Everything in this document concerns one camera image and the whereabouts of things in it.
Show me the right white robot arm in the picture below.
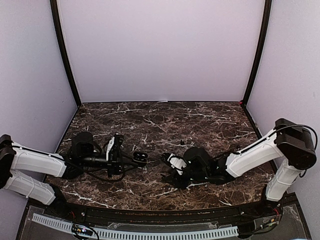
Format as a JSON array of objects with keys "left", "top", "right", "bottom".
[{"left": 161, "top": 118, "right": 318, "bottom": 217}]

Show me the right black frame post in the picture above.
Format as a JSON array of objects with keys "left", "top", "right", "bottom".
[{"left": 241, "top": 0, "right": 272, "bottom": 108}]

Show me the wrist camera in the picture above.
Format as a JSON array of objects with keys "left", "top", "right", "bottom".
[
  {"left": 103, "top": 133, "right": 124, "bottom": 163},
  {"left": 161, "top": 152, "right": 188, "bottom": 175}
]

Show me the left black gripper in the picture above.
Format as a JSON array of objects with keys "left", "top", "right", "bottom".
[{"left": 80, "top": 149, "right": 138, "bottom": 178}]

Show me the left black frame post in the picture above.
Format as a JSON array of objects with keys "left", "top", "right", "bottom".
[{"left": 49, "top": 0, "right": 82, "bottom": 108}]

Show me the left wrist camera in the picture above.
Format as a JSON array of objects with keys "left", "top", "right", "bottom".
[{"left": 103, "top": 133, "right": 124, "bottom": 163}]

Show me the black frame post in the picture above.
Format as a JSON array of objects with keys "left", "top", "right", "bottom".
[
  {"left": 241, "top": 0, "right": 272, "bottom": 108},
  {"left": 49, "top": 0, "right": 82, "bottom": 108}
]

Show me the white slotted cable duct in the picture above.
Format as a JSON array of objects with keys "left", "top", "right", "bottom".
[{"left": 31, "top": 213, "right": 239, "bottom": 240}]

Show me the black charging case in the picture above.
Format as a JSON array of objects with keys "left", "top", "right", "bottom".
[{"left": 132, "top": 151, "right": 148, "bottom": 168}]

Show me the black front rail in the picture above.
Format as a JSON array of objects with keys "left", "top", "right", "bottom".
[{"left": 62, "top": 199, "right": 263, "bottom": 226}]

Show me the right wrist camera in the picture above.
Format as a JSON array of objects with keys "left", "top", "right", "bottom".
[{"left": 161, "top": 152, "right": 188, "bottom": 175}]

